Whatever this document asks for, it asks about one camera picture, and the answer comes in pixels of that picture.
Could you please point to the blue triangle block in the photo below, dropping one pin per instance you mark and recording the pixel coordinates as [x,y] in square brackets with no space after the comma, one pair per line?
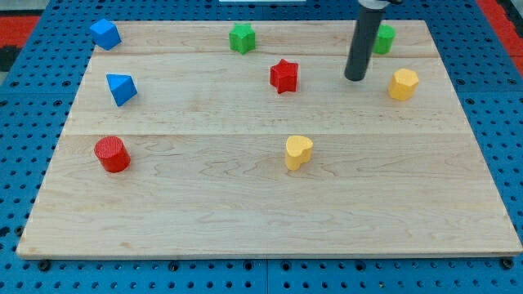
[121,87]

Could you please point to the green star block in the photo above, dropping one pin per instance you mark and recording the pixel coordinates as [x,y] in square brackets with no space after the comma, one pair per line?
[242,38]

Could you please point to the wooden board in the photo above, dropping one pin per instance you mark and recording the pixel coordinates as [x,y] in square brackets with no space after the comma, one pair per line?
[206,135]

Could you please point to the yellow heart block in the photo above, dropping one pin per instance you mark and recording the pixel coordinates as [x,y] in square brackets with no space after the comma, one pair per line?
[298,150]

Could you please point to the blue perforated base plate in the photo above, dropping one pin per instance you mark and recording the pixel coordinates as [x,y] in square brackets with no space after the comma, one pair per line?
[472,36]

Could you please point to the blue cube block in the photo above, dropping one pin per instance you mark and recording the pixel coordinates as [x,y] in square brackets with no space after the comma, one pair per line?
[105,34]

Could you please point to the red cylinder block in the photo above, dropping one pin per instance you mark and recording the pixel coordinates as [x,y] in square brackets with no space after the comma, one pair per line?
[112,154]

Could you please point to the yellow hexagon block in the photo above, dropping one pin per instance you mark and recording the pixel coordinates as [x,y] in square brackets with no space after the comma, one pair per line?
[403,84]

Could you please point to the red star block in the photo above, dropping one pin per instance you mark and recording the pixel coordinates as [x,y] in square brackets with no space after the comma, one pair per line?
[283,76]

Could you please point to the green cylinder block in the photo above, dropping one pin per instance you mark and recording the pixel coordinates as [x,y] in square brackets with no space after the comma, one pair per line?
[385,38]

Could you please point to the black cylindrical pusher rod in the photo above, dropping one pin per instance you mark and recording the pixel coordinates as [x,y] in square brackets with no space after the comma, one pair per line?
[370,15]

